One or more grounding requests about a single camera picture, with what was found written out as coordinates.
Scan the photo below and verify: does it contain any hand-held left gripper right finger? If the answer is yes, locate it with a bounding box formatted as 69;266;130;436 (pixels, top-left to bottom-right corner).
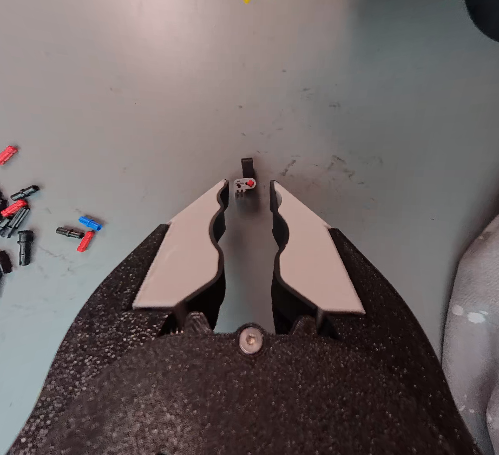
270;181;366;315

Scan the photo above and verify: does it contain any grey desk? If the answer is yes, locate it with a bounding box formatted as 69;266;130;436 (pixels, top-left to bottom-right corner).
0;0;499;455

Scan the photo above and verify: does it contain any small grey toy brick assembly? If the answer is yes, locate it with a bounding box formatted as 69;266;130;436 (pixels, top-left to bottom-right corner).
233;158;258;200

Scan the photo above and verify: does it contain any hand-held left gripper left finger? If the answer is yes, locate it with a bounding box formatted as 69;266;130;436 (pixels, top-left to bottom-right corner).
133;179;229;310

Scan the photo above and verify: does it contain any pile of small connector pins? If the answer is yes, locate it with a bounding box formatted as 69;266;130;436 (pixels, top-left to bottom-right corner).
0;184;104;296

